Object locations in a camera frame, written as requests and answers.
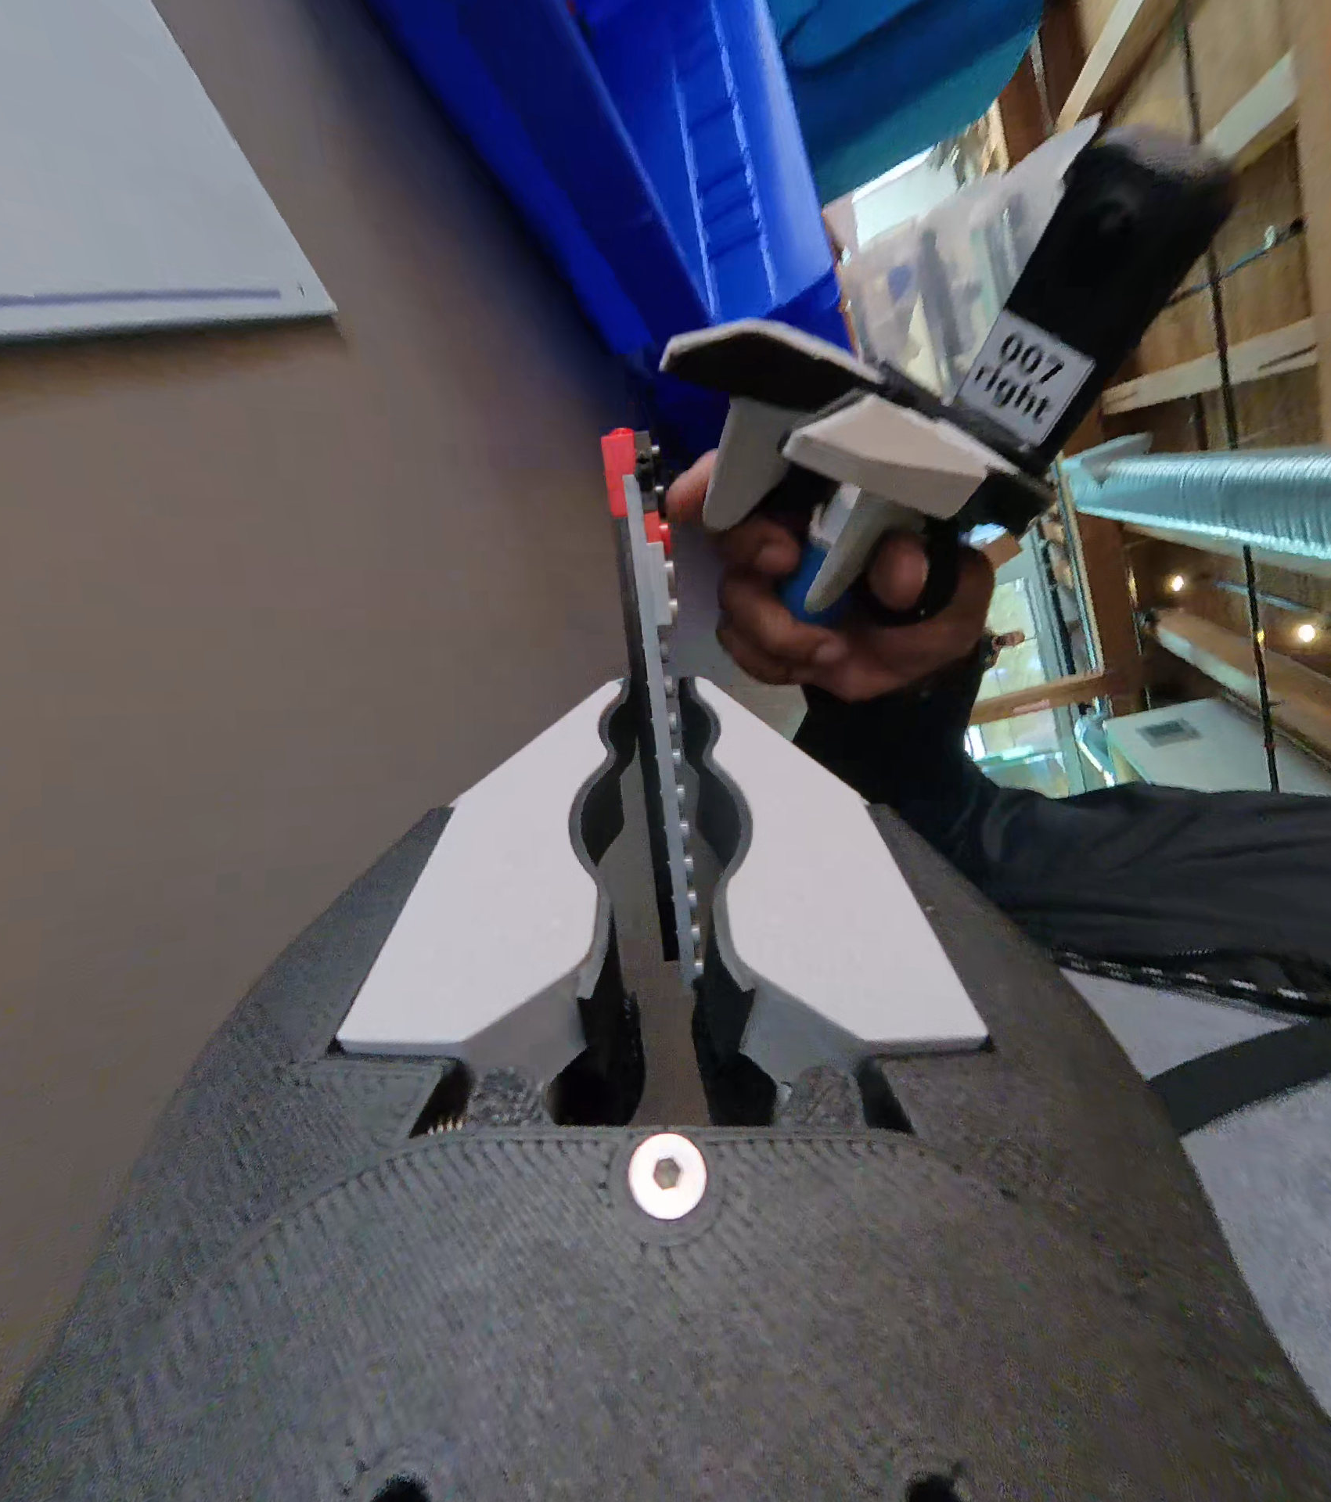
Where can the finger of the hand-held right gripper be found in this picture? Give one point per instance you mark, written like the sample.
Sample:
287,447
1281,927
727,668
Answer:
888,453
770,364

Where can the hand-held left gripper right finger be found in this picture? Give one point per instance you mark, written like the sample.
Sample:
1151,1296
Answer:
841,940

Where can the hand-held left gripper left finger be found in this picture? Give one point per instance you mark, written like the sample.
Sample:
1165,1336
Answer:
478,940

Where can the grey plate with red bricks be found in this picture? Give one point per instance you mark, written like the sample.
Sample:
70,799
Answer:
653,658

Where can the person's right forearm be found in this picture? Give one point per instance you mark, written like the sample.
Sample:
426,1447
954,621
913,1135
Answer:
1087,869

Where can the person's right hand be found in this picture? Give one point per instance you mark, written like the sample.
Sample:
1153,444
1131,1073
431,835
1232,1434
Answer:
830,658

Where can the clear plastic storage container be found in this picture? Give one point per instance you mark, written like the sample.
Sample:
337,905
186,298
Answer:
924,259

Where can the light blue felt bag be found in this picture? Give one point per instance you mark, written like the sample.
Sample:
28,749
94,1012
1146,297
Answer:
900,82

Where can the open instruction booklet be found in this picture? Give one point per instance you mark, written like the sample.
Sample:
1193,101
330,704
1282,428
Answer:
89,176

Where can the silver ventilation duct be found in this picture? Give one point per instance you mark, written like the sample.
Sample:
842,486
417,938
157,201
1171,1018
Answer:
1264,505

